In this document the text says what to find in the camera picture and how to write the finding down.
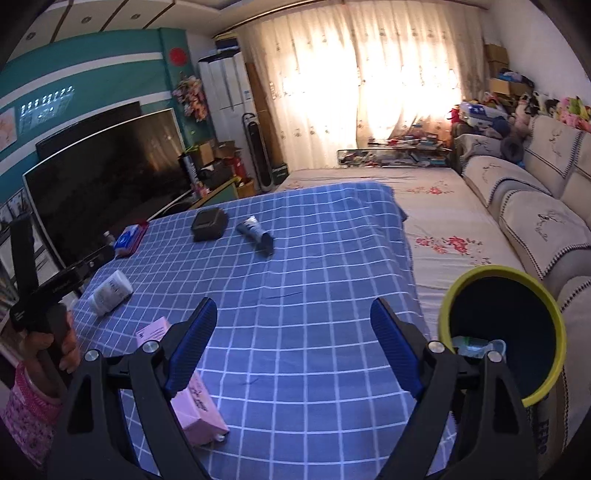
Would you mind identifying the open cardboard boxes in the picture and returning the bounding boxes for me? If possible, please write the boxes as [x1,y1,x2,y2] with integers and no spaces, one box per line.
[185,138,241,169]

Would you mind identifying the cream embroidered curtain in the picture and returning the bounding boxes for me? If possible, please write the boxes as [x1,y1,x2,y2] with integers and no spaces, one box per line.
[235,0,490,171]

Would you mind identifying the pink cardboard box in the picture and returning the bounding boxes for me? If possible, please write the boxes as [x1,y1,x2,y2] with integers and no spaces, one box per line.
[136,318,230,448]

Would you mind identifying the cluttered glass table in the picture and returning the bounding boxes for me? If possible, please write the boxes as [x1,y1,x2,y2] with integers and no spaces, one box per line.
[337,134,455,169]

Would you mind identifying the pile of stuffed toys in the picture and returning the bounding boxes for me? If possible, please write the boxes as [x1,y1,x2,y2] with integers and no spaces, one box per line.
[452,69,591,153]

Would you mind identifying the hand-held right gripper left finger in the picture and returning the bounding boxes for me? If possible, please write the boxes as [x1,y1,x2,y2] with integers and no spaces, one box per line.
[46,296,219,480]

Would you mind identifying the floral bed sheet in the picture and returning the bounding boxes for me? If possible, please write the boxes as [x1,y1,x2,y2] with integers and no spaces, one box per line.
[274,167,536,333]

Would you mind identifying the dark square box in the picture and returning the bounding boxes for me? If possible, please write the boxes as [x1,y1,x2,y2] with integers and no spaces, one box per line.
[191,208,229,242]

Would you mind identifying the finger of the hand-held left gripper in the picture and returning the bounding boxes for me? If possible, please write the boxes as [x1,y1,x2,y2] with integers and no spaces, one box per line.
[85,244,116,273]

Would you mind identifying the stacked cardboard boxes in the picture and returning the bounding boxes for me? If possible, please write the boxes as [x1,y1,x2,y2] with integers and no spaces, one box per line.
[482,44,532,95]

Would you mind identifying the pink wall picture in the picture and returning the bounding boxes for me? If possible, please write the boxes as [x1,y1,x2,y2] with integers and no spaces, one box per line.
[0,107,19,151]

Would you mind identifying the beige embroidered sofa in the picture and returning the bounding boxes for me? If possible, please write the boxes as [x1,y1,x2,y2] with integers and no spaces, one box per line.
[450,115,591,444]

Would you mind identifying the artificial flower bunch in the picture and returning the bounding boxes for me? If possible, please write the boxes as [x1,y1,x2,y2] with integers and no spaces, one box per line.
[172,74,208,121]

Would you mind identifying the yellow green television stand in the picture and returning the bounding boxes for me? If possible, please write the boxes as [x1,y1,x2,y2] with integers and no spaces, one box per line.
[187,178,241,210]

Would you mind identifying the person's left forearm pink sleeve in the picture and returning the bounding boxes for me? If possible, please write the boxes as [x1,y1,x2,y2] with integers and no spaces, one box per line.
[0,362,65,469]

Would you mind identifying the black tower fan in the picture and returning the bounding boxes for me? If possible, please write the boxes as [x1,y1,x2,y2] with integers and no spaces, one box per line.
[242,112,273,193]

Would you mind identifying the white pill bottle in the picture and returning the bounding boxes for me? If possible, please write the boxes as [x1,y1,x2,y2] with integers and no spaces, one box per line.
[88,270,134,318]

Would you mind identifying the person's left hand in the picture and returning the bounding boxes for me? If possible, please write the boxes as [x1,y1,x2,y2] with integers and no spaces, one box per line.
[23,314,81,374]

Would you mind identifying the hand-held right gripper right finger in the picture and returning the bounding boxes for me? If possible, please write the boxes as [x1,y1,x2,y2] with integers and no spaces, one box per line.
[370,296,539,480]

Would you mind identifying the grey toothpaste tube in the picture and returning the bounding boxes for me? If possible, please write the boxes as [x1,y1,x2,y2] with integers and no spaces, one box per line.
[235,216,276,257]

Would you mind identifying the yellow-rimmed waste bin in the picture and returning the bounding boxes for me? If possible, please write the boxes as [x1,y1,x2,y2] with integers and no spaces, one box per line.
[438,265,571,467]

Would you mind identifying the large curved television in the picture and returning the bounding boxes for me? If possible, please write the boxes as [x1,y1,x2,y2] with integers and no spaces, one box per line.
[23,108,195,268]

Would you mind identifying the white standing air conditioner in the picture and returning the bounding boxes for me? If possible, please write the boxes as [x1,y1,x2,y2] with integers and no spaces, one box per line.
[198,48,259,185]

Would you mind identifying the blue checked blanket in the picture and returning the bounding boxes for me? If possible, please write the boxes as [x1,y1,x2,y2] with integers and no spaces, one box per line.
[69,181,458,480]

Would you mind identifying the blue wet wipes pack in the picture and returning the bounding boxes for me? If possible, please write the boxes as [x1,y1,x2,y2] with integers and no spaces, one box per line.
[113,222,151,258]

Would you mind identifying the black flat screen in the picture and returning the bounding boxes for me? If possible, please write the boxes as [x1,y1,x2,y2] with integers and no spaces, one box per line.
[36,102,141,160]

